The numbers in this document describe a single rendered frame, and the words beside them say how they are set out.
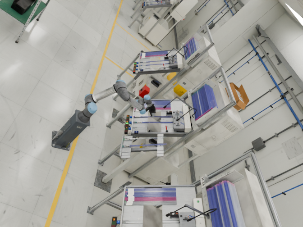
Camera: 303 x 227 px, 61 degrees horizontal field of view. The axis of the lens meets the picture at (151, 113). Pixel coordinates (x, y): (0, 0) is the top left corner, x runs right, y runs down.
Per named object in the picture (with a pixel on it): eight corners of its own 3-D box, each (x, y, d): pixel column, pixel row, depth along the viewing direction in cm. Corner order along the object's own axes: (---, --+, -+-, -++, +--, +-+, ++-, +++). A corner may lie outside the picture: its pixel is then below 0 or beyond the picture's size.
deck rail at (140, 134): (130, 136, 323) (130, 133, 319) (131, 135, 325) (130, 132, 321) (187, 137, 321) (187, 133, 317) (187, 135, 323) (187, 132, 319)
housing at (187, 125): (184, 136, 324) (185, 128, 314) (181, 111, 361) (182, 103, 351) (190, 136, 323) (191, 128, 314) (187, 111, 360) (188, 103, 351)
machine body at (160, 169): (117, 170, 369) (144, 148, 338) (122, 134, 422) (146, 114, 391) (151, 187, 396) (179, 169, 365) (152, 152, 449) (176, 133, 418)
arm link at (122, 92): (124, 93, 279) (148, 112, 315) (123, 86, 285) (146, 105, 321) (116, 98, 282) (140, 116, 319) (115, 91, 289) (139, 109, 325)
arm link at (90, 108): (83, 115, 291) (89, 108, 284) (82, 106, 299) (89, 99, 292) (92, 118, 299) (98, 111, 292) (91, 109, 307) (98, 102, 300)
